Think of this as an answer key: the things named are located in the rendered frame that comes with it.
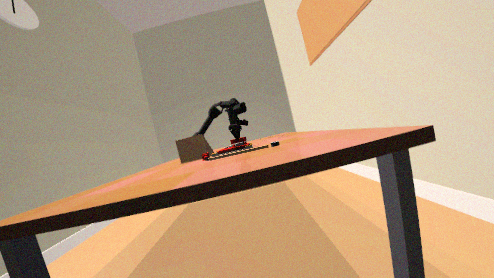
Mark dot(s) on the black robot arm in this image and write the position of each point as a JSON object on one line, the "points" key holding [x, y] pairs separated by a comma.
{"points": [[233, 108]]}

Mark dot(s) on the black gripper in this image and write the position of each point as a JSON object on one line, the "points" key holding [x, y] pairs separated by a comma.
{"points": [[235, 127]]}

